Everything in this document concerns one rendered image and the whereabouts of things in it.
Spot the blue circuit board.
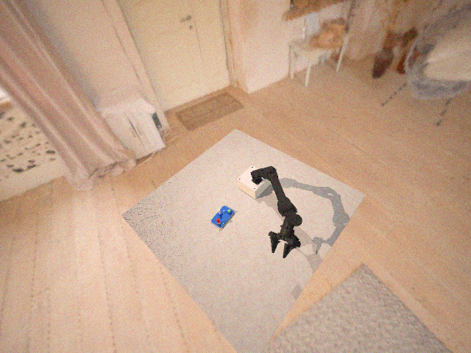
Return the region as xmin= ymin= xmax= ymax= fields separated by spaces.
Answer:
xmin=211 ymin=206 xmax=235 ymax=228

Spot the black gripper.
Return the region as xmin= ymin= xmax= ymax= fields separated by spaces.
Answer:
xmin=268 ymin=224 xmax=301 ymax=258

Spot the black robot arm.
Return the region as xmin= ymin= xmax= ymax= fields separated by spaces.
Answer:
xmin=250 ymin=165 xmax=302 ymax=227

